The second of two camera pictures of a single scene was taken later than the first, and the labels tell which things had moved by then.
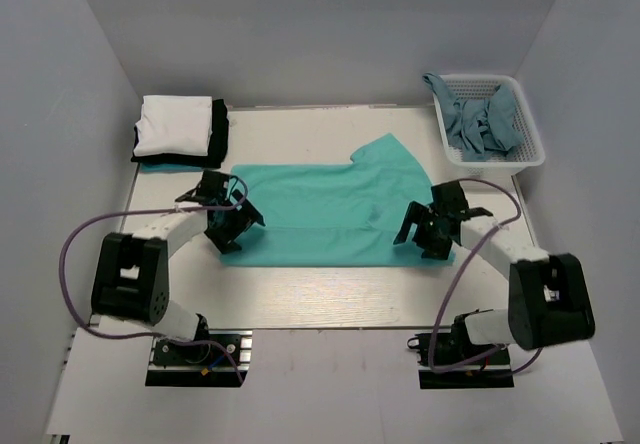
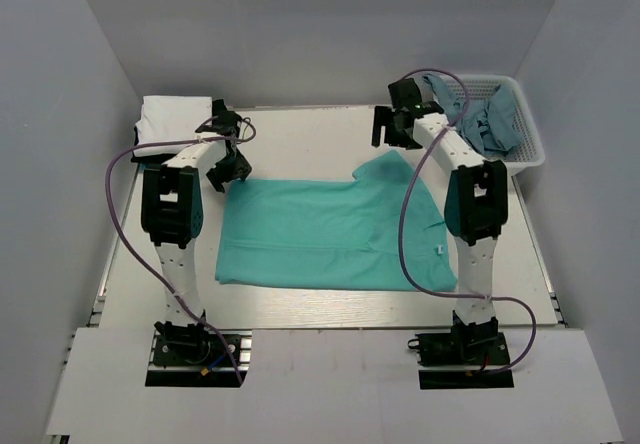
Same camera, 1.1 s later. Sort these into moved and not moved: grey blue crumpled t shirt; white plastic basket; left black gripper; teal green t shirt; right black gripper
Moved: right black gripper; left black gripper; teal green t shirt
Not moved: grey blue crumpled t shirt; white plastic basket
